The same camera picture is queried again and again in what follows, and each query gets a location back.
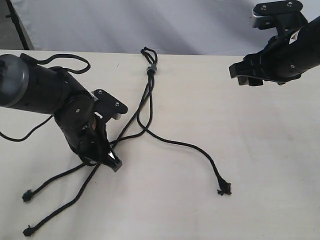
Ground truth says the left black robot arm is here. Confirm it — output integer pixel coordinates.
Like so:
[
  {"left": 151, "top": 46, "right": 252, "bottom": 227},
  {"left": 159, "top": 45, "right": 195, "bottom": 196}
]
[{"left": 0, "top": 53, "right": 128, "bottom": 172}]

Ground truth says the black stand pole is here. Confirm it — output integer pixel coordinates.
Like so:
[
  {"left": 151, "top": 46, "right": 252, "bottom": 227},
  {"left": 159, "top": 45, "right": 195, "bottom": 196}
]
[{"left": 5, "top": 0, "right": 30, "bottom": 51}]

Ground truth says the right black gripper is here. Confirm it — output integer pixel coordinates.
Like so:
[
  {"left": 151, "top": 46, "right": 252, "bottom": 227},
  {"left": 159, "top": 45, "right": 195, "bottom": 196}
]
[{"left": 229, "top": 35, "right": 302, "bottom": 87}]

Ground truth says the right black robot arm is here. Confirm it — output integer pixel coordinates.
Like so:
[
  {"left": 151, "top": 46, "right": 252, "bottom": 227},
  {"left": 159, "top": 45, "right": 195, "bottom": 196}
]
[{"left": 229, "top": 17, "right": 320, "bottom": 87}]

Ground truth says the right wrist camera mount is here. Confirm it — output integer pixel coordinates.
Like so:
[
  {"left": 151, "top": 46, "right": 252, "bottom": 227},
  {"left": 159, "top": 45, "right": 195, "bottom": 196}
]
[{"left": 250, "top": 0, "right": 308, "bottom": 32}]

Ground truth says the grey cable tie band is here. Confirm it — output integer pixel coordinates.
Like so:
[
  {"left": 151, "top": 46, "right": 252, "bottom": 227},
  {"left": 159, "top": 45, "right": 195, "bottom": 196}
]
[{"left": 146, "top": 63, "right": 158, "bottom": 76}]

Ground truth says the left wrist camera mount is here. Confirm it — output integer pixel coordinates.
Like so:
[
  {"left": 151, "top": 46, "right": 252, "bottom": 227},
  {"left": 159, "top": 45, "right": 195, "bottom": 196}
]
[{"left": 91, "top": 89, "right": 128, "bottom": 123}]

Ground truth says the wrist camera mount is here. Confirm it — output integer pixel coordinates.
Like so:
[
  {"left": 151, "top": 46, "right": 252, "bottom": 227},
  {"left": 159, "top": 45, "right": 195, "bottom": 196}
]
[
  {"left": 91, "top": 89, "right": 128, "bottom": 123},
  {"left": 250, "top": 0, "right": 308, "bottom": 32}
]

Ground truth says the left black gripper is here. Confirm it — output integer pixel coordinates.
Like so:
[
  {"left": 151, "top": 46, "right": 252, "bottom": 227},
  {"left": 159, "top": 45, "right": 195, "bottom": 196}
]
[{"left": 74, "top": 117, "right": 123, "bottom": 173}]

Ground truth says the white backdrop cloth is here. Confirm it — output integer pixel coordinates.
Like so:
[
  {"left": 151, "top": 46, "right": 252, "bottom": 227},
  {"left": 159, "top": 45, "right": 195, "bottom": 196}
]
[{"left": 14, "top": 0, "right": 320, "bottom": 56}]

